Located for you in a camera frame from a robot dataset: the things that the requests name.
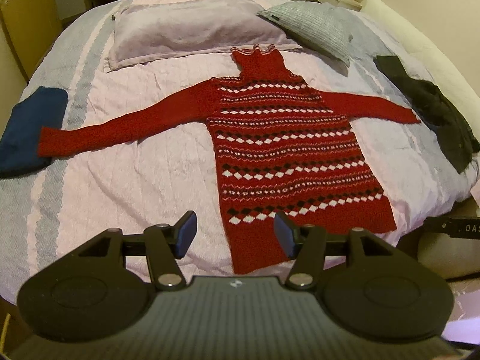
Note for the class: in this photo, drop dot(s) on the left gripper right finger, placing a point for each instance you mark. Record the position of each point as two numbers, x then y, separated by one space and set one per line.
308 245

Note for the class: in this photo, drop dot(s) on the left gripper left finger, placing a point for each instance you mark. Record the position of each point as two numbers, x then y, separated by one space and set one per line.
162 245

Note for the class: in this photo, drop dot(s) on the red patterned knit sweater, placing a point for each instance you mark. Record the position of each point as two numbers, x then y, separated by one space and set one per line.
280 146

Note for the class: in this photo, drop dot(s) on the black garment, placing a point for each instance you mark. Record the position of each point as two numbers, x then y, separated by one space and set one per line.
453 132

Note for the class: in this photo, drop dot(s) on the folded navy blue garment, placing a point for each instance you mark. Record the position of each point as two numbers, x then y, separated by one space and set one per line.
19 142

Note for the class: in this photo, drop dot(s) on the lilac pillow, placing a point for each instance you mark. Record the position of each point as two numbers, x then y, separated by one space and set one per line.
146 33

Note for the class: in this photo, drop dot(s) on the grey striped pillow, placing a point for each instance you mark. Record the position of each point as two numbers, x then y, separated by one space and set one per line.
314 25

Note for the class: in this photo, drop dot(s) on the wooden door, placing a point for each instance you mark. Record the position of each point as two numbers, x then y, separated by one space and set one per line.
32 27

